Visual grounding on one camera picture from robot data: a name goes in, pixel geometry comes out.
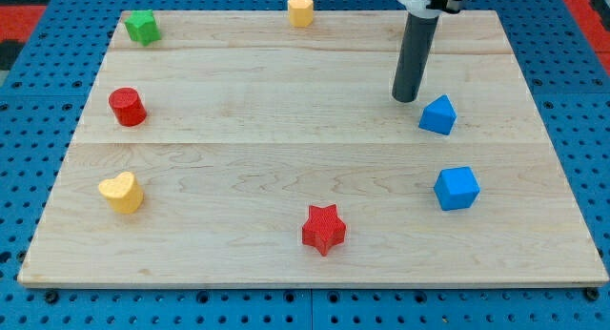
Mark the green star block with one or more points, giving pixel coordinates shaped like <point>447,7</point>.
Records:
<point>142,28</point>

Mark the red star block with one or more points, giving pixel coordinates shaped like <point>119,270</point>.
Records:
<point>323,229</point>

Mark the red cylinder block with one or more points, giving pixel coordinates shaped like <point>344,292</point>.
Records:
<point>127,106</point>

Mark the wooden board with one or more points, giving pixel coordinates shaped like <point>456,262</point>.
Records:
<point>251,120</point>

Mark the yellow hexagon block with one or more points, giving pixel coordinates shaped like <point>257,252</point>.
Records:
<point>300,12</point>

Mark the blue cube block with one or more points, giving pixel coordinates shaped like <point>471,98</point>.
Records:
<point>456,188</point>

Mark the yellow heart block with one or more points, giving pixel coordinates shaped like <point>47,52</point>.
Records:
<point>123,192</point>

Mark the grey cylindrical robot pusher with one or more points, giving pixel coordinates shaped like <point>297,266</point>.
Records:
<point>415,47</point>

